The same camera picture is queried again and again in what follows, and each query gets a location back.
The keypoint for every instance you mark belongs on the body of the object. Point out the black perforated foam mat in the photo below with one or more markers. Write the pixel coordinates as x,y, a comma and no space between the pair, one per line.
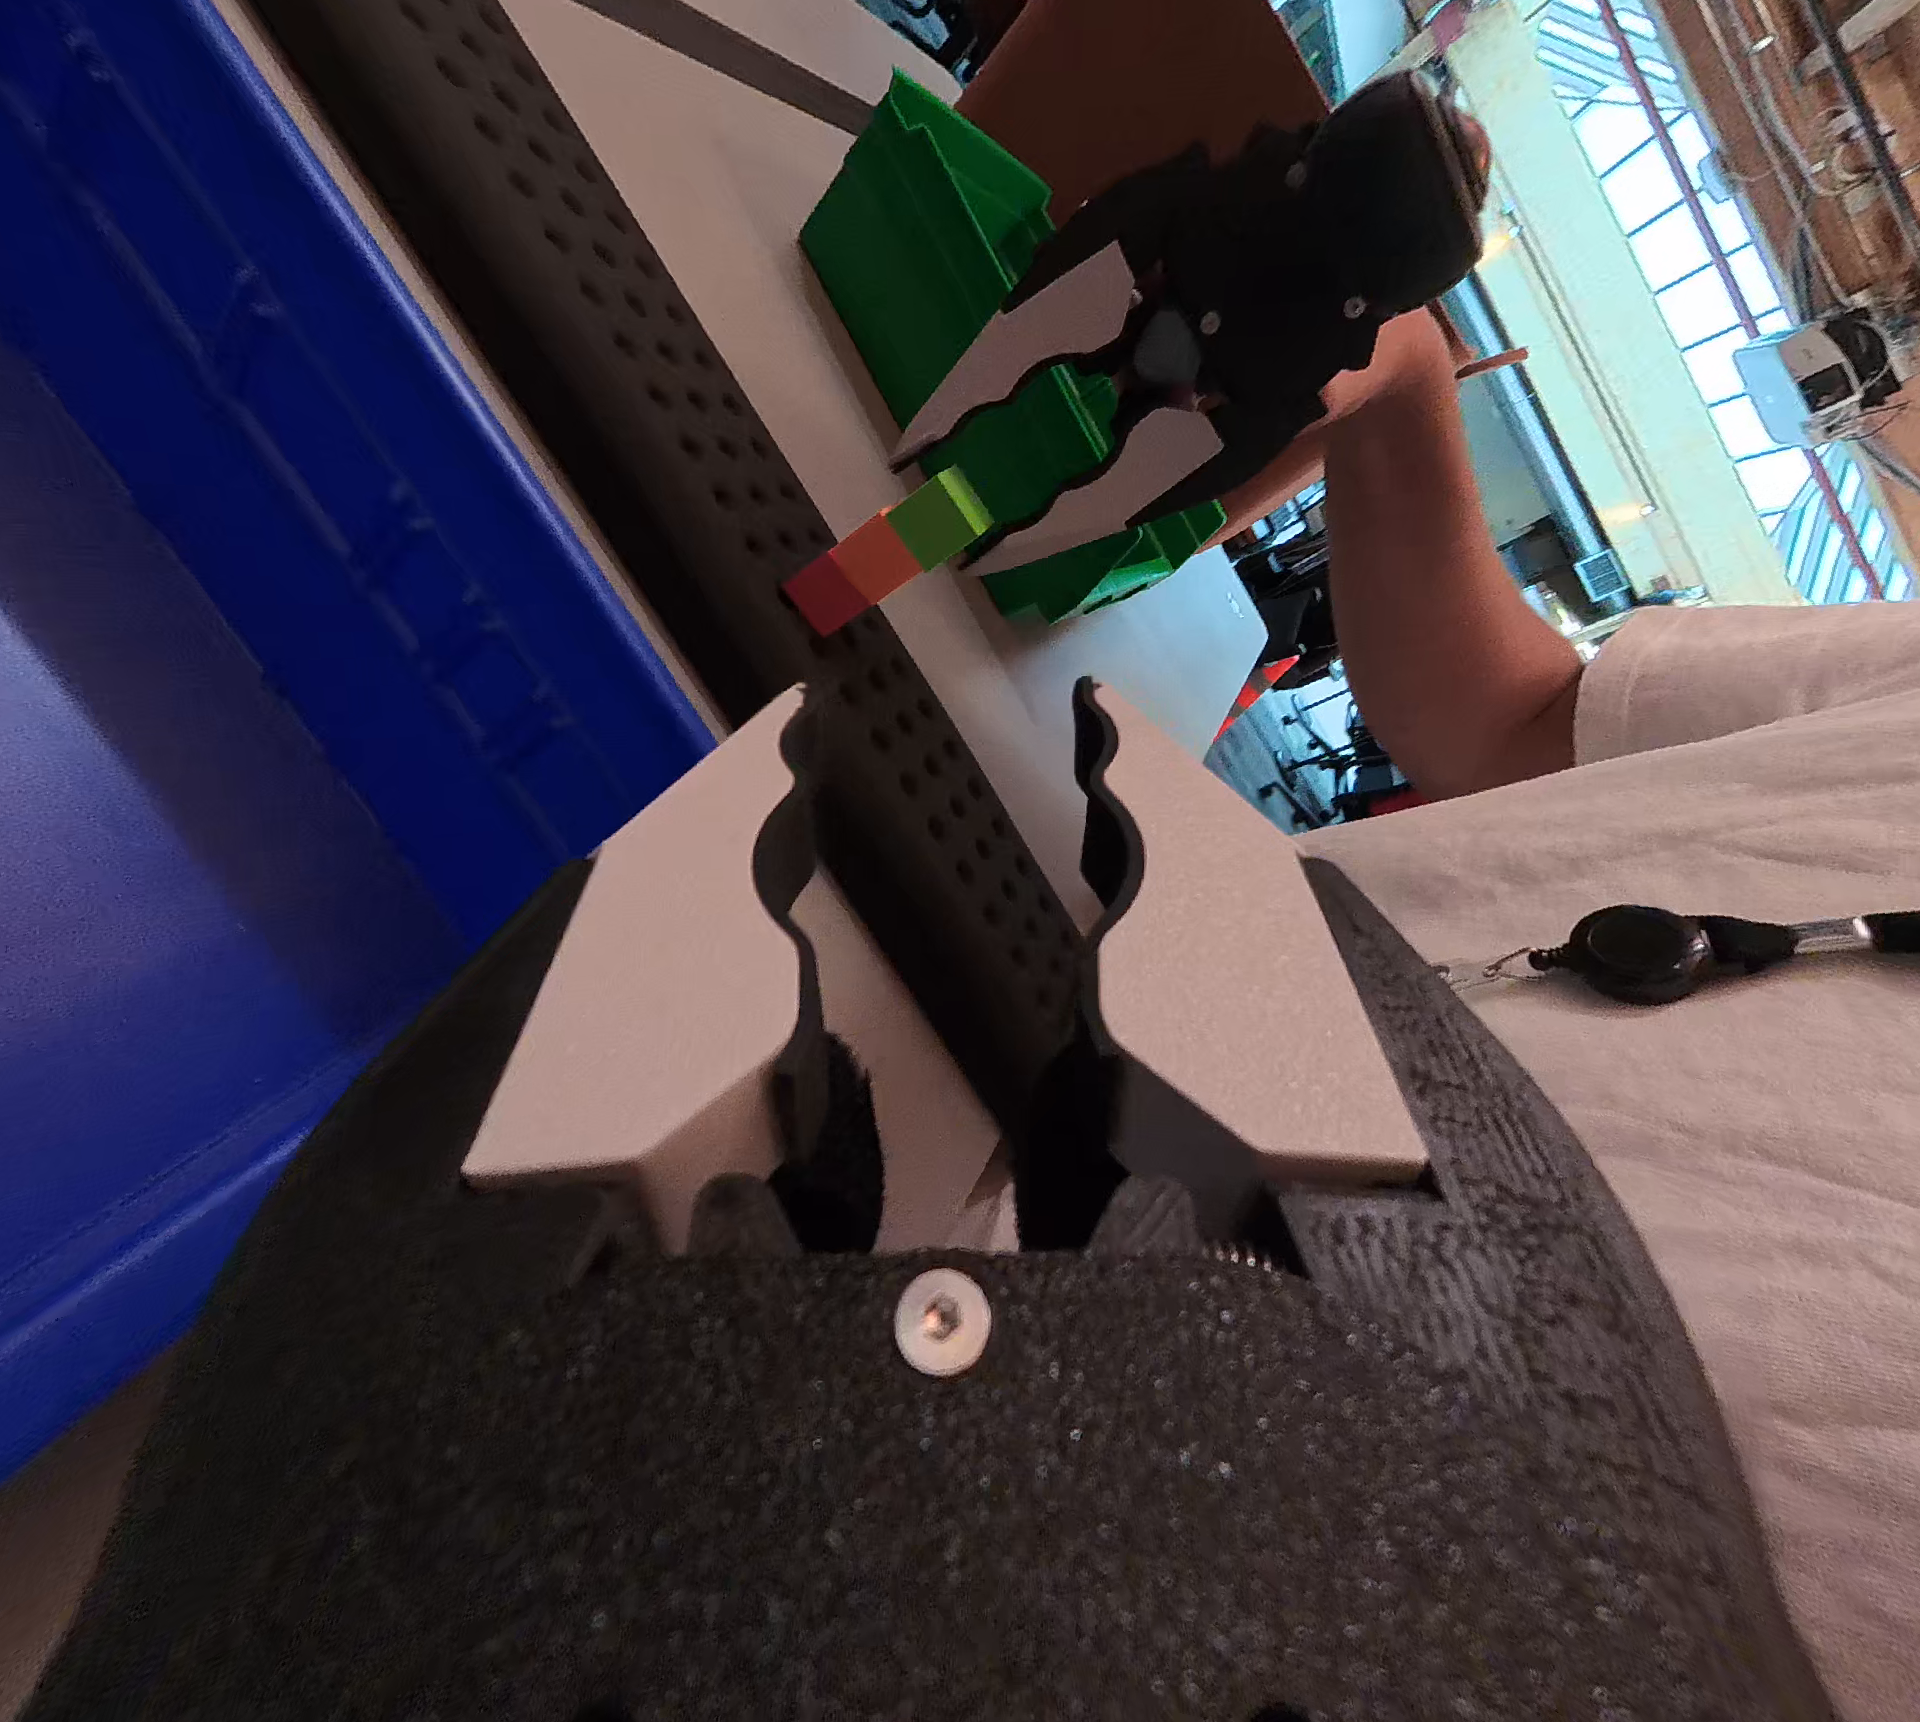
601,326

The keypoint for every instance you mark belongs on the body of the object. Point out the green wooden block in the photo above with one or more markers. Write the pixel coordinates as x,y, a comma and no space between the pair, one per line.
943,518

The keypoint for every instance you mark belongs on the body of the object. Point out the green plastic bin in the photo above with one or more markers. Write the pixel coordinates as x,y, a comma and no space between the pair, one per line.
914,236

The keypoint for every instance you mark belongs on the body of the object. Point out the brown cardboard board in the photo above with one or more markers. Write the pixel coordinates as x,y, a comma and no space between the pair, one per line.
1141,12

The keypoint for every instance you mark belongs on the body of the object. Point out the black badge reel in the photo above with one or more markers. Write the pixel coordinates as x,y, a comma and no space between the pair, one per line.
1635,953

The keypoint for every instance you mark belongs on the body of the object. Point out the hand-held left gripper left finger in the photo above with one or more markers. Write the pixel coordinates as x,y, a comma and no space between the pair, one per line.
645,986

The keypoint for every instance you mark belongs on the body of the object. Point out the blue plastic bin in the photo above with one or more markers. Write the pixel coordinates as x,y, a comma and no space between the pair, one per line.
224,552

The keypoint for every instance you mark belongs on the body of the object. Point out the orange wooden block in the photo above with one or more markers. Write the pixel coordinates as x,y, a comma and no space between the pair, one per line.
878,557

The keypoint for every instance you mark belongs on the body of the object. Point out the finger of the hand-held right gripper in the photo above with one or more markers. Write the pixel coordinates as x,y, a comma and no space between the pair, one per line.
1149,471
1034,343

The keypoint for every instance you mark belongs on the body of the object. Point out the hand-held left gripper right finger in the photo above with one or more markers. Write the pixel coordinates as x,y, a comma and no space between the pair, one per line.
1245,1002

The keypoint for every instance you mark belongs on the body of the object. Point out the person's right forearm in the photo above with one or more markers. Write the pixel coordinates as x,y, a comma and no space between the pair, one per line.
1425,552

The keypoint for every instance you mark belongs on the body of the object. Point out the red wooden block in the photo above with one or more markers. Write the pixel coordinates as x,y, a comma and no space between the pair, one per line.
822,594

